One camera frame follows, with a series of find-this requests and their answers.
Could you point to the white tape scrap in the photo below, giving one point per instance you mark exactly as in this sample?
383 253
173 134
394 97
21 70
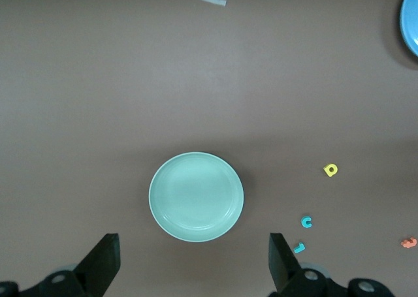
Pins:
214 0

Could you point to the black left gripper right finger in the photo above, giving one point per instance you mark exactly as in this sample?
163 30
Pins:
284 271

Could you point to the green round plate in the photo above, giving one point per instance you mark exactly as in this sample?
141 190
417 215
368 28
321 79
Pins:
196 196

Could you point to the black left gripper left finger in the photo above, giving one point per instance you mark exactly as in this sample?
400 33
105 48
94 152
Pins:
98 267

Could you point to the cyan foam letter c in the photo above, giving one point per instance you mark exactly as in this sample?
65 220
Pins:
302 222

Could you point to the blue round plate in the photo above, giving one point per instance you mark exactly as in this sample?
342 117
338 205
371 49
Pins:
412 23

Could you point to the cyan foam letter l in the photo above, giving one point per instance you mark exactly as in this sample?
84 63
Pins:
298 248

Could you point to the orange foam letter t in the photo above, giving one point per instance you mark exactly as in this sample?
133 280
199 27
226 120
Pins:
408 243

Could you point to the yellow foam letter d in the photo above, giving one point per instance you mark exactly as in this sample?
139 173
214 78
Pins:
326 171

